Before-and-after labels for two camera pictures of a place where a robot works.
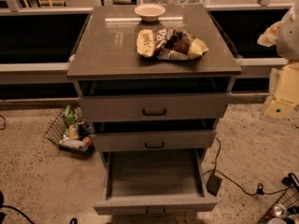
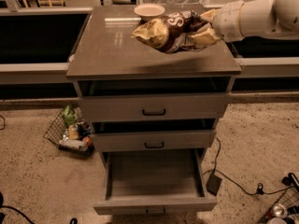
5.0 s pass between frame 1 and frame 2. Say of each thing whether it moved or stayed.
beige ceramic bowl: stayed
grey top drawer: stayed
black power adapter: stayed
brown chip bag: moved
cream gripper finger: moved
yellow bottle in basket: stayed
